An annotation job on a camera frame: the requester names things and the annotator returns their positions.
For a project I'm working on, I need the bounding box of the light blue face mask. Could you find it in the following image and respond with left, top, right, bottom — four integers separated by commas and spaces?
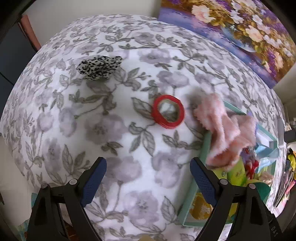
254, 143, 280, 170

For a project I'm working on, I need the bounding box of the green tissue pack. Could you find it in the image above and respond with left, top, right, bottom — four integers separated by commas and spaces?
213, 157, 247, 186

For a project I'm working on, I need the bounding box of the black white leopard scrunchie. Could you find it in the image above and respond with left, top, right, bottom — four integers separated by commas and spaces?
76, 55, 123, 81

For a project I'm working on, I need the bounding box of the red tape roll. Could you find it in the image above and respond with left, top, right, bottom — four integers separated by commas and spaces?
151, 95, 185, 129

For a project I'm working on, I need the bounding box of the yellow round tin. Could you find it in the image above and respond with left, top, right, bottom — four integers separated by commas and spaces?
190, 192, 213, 220

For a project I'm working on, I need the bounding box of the pink white zigzag sock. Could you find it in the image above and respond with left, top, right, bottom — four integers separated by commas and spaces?
193, 93, 256, 171

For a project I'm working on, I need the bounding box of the green yellow sponge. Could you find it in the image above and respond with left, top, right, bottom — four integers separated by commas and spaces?
228, 179, 271, 223

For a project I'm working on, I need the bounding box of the white power strip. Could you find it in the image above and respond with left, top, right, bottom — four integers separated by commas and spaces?
277, 118, 286, 148

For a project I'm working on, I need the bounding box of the floral painting canvas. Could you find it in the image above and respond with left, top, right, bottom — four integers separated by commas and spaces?
159, 1, 295, 88

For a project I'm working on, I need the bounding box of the floral fleece blanket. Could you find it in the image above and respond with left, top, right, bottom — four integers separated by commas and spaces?
1, 15, 285, 240

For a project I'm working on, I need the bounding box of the pink lace white sock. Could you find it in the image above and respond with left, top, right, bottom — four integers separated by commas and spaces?
258, 171, 273, 186

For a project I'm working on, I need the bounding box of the teal white shallow box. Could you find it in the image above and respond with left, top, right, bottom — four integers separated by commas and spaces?
177, 99, 279, 227

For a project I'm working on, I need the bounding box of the yellow plush toy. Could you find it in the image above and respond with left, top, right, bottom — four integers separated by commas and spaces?
287, 153, 296, 171

